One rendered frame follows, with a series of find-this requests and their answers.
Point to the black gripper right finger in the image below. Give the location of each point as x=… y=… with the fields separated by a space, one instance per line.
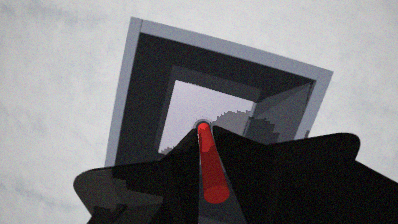
x=255 y=170

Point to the grey open square box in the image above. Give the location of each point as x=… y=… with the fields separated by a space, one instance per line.
x=287 y=95

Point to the red peg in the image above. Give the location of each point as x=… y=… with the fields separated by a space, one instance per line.
x=215 y=186

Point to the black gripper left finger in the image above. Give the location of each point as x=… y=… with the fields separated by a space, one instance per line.
x=173 y=180

